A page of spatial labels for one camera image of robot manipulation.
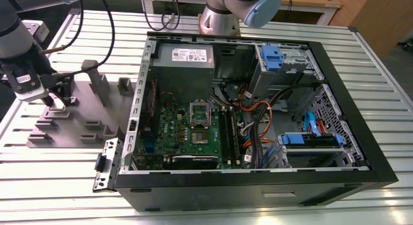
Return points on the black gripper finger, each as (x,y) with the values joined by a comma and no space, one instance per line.
(47,100)
(69,89)

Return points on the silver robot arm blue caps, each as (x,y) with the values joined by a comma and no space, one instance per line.
(223,19)

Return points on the CPU socket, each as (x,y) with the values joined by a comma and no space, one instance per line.
(200,137)

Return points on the grey plastic parts rack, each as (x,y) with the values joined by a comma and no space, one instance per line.
(81,113)

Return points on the black table corner cap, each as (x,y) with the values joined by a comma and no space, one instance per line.
(354,29)
(74,12)

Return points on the grey power supply white label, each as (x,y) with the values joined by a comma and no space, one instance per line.
(184,79)

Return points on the green motherboard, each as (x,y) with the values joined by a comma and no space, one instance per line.
(171,133)

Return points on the black graphics card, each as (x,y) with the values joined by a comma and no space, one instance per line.
(194,162)

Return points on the black RAM slot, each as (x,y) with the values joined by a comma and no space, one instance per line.
(234,133)
(224,133)

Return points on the tall grey drive cage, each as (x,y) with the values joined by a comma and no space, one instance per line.
(268,82)

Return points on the blue plastic drive latch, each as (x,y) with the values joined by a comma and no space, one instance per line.
(272,56)

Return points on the black open PC case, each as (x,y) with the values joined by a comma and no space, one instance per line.
(226,193)

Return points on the hard disk in blue carrier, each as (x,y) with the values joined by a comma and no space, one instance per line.
(295,139)

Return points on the perforated grey disk bay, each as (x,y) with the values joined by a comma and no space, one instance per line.
(314,151)

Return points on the wooden cabinet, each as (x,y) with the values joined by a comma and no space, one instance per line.
(380,21)

